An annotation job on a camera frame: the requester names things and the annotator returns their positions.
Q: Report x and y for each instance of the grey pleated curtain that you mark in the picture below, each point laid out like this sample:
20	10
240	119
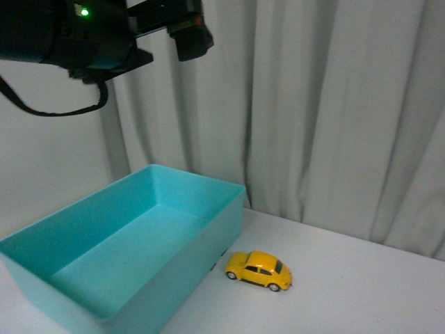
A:
330	113

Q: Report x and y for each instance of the turquoise plastic storage bin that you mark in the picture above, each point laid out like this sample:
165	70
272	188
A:
125	258

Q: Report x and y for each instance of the yellow beetle toy car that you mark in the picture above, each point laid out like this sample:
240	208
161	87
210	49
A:
259	268

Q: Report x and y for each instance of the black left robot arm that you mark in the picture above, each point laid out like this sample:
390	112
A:
90	38

